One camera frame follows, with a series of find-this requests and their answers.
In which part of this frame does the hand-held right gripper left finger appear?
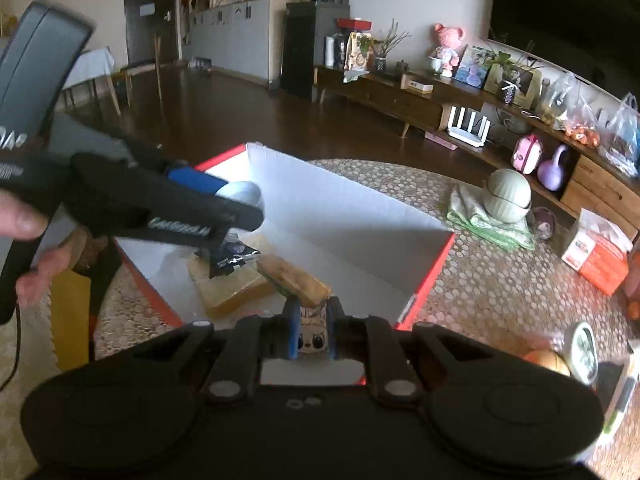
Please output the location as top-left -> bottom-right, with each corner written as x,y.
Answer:
150,296 -> 304,406

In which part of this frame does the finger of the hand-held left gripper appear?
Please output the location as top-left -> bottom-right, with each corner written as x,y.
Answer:
64,152 -> 265,256
116,137 -> 232,197

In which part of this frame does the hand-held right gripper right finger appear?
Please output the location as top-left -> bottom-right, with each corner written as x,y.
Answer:
325,296 -> 477,407

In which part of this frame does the cartoon cat face trinket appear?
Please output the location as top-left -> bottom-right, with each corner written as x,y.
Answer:
297,305 -> 332,359

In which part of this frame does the small bread loaf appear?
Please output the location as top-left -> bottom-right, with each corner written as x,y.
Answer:
256,254 -> 334,310

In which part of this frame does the bagged sliced bread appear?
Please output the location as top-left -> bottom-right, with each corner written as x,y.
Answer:
187,232 -> 282,320

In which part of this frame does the black snack packet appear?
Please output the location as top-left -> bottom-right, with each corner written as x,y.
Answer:
209,232 -> 262,279

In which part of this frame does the red cardboard box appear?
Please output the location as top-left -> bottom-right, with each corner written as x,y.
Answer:
114,142 -> 457,387

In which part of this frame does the person's left hand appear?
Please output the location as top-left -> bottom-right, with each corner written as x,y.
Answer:
0,192 -> 72,303

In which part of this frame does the dining table with white cloth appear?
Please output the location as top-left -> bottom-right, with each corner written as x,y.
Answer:
60,47 -> 121,117

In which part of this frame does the wooden chair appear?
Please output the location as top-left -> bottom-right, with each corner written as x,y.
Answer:
112,35 -> 166,112

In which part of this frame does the dark wooden door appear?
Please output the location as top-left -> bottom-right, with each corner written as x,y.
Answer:
124,0 -> 180,69

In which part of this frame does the yellow cloth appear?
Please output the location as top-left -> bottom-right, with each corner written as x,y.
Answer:
50,270 -> 94,372

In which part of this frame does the lace floral tablecloth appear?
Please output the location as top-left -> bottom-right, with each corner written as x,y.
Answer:
92,159 -> 640,480

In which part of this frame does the black cabinet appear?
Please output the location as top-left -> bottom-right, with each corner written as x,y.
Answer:
280,1 -> 351,101

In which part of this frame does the green-edged folded cloth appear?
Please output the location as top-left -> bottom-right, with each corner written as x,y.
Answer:
446,182 -> 536,252

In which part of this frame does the floral snack bag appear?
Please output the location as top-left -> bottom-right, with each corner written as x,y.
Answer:
345,32 -> 374,72

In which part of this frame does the orange plush dog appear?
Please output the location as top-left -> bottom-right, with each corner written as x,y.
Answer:
524,349 -> 572,377

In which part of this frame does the wooden television cabinet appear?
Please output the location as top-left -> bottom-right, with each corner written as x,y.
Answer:
314,65 -> 640,242

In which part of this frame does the dried plant in vase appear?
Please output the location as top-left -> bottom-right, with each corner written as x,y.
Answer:
372,20 -> 411,75

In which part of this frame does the red flat box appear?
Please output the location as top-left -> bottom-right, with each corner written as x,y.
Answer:
336,17 -> 374,34

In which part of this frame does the clear glass jar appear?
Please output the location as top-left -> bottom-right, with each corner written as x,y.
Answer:
530,206 -> 558,241

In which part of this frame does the white router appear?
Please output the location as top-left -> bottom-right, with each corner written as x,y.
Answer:
447,106 -> 491,149

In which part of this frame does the yellow white box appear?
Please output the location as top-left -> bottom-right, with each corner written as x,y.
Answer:
400,74 -> 435,95

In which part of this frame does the pale green alarm clock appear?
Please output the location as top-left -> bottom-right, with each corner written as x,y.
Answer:
564,321 -> 600,386

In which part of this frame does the pink toy case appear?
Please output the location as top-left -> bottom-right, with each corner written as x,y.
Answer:
511,134 -> 544,175

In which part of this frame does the purple gourd-shaped toy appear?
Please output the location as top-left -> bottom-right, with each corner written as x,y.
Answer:
537,144 -> 571,192

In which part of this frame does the orange tissue box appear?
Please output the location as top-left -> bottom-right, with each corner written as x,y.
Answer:
561,208 -> 634,297

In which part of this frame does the pink bear figurine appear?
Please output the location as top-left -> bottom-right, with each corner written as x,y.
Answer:
430,22 -> 467,79

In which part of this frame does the small plant in dark vase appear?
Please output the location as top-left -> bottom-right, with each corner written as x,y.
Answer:
481,35 -> 544,106

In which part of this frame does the blue pink photo print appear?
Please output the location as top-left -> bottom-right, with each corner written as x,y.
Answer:
454,46 -> 494,90

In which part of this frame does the plastic-covered fruit container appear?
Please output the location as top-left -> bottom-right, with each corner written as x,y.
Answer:
624,260 -> 640,322

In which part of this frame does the plastic bag of oranges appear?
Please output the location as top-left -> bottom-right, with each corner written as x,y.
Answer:
565,100 -> 601,149

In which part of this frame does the clear plastic bag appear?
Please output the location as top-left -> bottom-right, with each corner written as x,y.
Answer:
537,71 -> 577,129

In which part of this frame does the plastic bag with dark contents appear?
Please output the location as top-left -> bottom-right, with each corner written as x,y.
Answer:
597,92 -> 640,179

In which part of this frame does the white wall cabinet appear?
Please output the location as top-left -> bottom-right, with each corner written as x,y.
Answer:
180,0 -> 279,82

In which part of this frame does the black cable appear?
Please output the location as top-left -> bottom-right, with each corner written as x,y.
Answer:
0,304 -> 22,392

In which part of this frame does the beige photo frame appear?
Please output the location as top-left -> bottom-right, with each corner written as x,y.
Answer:
484,62 -> 544,110

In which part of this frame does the black wall television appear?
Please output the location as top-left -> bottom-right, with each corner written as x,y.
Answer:
487,0 -> 640,107

